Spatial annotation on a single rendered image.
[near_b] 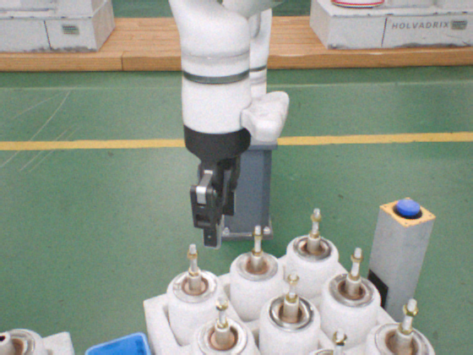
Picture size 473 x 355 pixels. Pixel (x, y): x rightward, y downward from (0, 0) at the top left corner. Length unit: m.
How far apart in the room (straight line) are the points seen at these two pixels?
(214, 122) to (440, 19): 2.44
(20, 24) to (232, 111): 2.36
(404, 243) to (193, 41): 0.59
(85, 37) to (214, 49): 2.26
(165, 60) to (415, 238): 1.91
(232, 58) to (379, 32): 2.32
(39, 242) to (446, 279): 1.07
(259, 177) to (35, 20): 1.83
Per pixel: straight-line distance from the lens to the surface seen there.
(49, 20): 2.73
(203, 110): 0.47
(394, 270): 0.95
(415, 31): 2.82
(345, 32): 2.70
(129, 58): 2.60
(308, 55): 2.61
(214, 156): 0.49
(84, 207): 1.50
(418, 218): 0.91
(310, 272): 0.87
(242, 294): 0.84
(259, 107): 0.49
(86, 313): 1.16
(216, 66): 0.45
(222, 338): 0.72
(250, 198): 1.22
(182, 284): 0.82
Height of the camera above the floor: 0.82
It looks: 32 degrees down
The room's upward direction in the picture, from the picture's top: straight up
